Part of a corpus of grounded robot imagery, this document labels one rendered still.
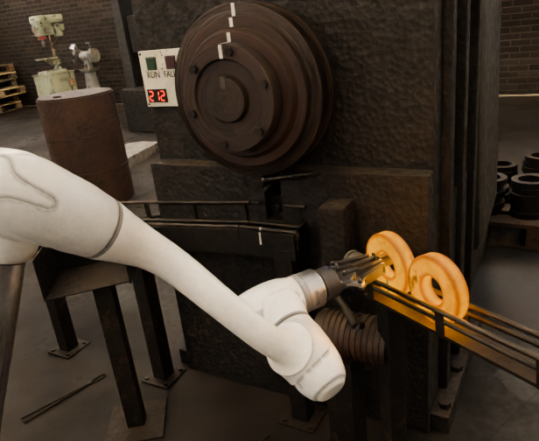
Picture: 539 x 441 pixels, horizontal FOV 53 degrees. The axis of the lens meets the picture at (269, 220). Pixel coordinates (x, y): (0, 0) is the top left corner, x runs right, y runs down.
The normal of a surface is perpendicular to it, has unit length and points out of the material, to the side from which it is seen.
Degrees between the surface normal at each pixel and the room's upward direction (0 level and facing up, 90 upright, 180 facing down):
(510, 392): 0
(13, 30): 90
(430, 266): 90
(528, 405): 0
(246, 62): 90
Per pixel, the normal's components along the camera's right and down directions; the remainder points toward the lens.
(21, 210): 0.35, 0.38
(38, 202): 0.53, 0.13
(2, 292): 0.76, 0.17
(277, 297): 0.05, -0.69
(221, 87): -0.48, 0.37
